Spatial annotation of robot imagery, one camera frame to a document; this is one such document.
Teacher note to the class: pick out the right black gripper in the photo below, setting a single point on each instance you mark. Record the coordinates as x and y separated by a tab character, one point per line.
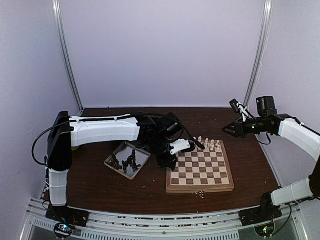
238	128

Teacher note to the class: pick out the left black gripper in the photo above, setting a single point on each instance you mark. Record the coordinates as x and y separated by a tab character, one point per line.
167	163

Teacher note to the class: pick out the wooden chess board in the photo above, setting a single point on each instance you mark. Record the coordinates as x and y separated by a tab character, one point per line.
201	170

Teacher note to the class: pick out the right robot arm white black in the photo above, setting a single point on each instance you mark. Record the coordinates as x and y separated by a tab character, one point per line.
289	128

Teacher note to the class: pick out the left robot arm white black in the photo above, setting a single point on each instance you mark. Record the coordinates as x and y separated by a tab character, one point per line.
151	130

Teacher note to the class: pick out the metal tray wooden rim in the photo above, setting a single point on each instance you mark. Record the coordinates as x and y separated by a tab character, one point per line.
127	160

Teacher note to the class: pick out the green bowl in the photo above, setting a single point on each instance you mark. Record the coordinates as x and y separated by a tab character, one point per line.
75	148

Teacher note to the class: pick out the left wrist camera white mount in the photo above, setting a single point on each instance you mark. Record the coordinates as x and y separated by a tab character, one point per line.
181	145

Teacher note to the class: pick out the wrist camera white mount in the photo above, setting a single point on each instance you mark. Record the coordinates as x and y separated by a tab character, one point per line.
181	145
240	109

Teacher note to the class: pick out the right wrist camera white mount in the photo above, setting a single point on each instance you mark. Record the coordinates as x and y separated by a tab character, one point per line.
240	109

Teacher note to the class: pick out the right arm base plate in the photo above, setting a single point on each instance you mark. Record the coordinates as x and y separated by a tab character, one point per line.
254	216

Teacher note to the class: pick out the aluminium front rail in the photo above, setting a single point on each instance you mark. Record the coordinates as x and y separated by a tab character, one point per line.
221	225

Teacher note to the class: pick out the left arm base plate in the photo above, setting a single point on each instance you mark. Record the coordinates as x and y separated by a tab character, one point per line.
71	216

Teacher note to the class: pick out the right aluminium frame post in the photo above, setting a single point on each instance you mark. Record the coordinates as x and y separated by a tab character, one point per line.
260	52

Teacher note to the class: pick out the aluminium frame post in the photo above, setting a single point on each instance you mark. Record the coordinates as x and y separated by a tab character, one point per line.
260	52
56	4

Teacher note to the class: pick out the left aluminium frame post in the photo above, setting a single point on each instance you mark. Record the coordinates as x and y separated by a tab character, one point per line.
56	4

